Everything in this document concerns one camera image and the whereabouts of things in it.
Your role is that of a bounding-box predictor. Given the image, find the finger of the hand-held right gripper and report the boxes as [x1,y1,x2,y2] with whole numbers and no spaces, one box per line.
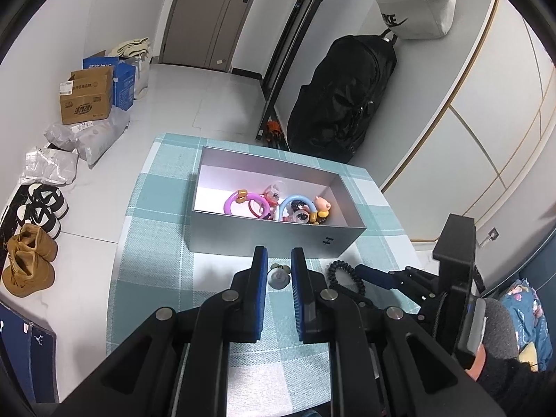
[389,266,441,292]
[354,263,435,302]

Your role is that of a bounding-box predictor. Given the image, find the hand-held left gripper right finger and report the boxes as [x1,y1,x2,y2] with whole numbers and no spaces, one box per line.
[290,247,507,417]

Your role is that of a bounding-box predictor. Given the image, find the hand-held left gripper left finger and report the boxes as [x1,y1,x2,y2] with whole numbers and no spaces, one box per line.
[52,245,268,417]

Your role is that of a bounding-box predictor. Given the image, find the silver cardboard box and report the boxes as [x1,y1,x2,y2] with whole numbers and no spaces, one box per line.
[188,145,366,258]

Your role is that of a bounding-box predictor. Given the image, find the pink hair tie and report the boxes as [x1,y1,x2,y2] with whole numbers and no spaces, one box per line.
[247,200,271,222]

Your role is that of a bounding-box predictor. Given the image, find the purple bracelet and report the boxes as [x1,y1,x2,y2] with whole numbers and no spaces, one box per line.
[224,189,268,219]

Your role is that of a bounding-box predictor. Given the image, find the blue bracelet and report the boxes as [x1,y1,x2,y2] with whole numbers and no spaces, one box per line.
[278,193,320,223]

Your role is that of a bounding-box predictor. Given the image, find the person's right forearm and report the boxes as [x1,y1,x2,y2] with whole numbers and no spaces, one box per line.
[466,347,543,417]

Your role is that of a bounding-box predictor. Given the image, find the floral cloth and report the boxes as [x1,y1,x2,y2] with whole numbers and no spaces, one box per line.
[499,278,543,359]

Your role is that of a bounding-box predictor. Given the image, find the checked teal tablecloth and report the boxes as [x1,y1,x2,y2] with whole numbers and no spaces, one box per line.
[105,132,428,413]

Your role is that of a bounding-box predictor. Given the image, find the white wardrobe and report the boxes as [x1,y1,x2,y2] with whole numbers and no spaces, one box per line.
[380,0,556,244]

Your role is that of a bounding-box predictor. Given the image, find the orange tool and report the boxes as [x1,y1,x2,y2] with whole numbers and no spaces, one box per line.
[261,119,285,146]

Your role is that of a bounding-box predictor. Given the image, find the black backpack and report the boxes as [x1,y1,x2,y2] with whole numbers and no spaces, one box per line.
[287,30,398,163]

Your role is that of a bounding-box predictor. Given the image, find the brown boot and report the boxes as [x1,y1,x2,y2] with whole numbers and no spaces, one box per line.
[13,223,58,263]
[2,247,55,298]

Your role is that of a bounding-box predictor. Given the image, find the black and white sneaker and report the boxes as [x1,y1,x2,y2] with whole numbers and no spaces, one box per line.
[15,202,62,239]
[26,183,70,220]

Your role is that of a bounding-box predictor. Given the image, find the dark blue shoe box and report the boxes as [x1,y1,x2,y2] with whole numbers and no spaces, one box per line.
[0,302,59,404]

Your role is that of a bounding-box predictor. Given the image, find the blue cardboard box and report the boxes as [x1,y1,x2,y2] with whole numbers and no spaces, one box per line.
[82,50,137,111]

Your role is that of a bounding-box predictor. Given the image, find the white sports bag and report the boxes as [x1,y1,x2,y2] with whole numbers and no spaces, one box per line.
[365,0,457,41]

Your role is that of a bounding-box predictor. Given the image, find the brown cardboard box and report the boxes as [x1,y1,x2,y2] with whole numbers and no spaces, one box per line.
[59,66,114,126]

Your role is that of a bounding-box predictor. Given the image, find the cream tote bag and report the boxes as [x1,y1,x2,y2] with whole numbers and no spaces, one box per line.
[106,38,152,100]

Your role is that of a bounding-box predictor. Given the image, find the grey door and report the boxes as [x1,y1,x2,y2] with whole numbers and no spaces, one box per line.
[160,0,265,72]

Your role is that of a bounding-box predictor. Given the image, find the black metal frame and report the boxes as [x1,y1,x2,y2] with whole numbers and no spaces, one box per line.
[256,0,342,142]

